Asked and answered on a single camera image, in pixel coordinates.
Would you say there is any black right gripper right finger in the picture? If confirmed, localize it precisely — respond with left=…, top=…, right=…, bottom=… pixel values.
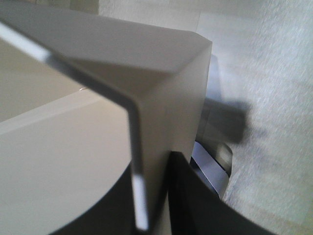
left=168, top=152, right=271, bottom=235

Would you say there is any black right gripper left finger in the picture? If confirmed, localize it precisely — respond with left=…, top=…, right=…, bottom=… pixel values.
left=53, top=165, right=134, bottom=235

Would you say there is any white angular trash bin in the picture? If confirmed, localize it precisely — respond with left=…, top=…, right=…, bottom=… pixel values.
left=0, top=0, right=212, bottom=235

